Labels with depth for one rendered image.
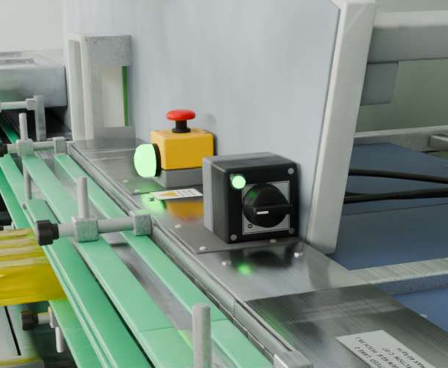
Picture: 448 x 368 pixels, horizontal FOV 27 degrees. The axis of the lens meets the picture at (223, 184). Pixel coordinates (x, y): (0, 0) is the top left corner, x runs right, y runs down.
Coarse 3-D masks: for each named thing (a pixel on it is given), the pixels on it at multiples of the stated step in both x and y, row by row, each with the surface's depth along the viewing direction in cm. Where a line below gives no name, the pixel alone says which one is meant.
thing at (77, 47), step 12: (72, 36) 171; (72, 48) 178; (84, 48) 163; (72, 60) 179; (84, 60) 163; (72, 72) 179; (84, 72) 164; (72, 84) 180; (84, 84) 164; (72, 96) 180; (84, 96) 165; (72, 108) 180; (84, 108) 165; (72, 120) 181; (84, 120) 182; (72, 132) 182; (84, 132) 182
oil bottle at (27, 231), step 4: (28, 228) 153; (0, 232) 151; (4, 232) 151; (8, 232) 151; (12, 232) 151; (16, 232) 151; (20, 232) 150; (24, 232) 150; (28, 232) 150; (32, 232) 150; (0, 236) 148; (4, 236) 148; (8, 236) 148; (12, 236) 148; (16, 236) 149; (20, 236) 149; (24, 236) 149; (28, 236) 149
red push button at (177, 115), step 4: (168, 112) 122; (172, 112) 122; (176, 112) 122; (180, 112) 121; (184, 112) 122; (188, 112) 122; (192, 112) 122; (168, 116) 122; (172, 116) 121; (176, 116) 121; (180, 116) 121; (184, 116) 121; (188, 116) 121; (192, 116) 122; (176, 120) 123; (180, 120) 122; (184, 120) 123; (176, 124) 123; (180, 124) 123; (184, 124) 123; (176, 128) 123; (180, 128) 123; (184, 128) 123
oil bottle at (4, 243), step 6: (0, 240) 146; (6, 240) 146; (12, 240) 146; (18, 240) 146; (24, 240) 145; (30, 240) 145; (0, 246) 142; (6, 246) 143; (12, 246) 143; (18, 246) 143
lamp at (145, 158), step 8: (152, 144) 122; (136, 152) 122; (144, 152) 121; (152, 152) 121; (136, 160) 122; (144, 160) 121; (152, 160) 121; (160, 160) 121; (136, 168) 123; (144, 168) 121; (152, 168) 121; (160, 168) 121; (144, 176) 122; (152, 176) 123
